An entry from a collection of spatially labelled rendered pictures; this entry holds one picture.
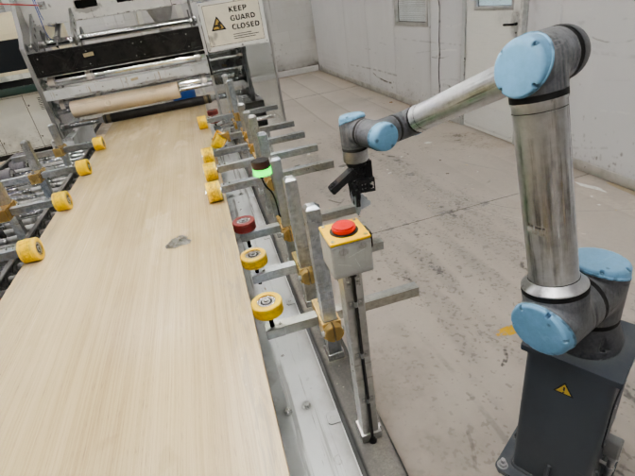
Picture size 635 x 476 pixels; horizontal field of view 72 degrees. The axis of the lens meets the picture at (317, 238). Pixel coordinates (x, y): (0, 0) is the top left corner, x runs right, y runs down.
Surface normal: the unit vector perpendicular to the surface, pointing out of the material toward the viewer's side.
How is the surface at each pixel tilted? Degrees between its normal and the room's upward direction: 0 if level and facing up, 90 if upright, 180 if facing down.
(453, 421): 0
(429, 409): 0
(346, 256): 90
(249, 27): 90
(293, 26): 90
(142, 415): 0
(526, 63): 83
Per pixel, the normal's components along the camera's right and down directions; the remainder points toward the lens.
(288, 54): 0.29, 0.44
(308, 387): -0.14, -0.86
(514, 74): -0.84, 0.26
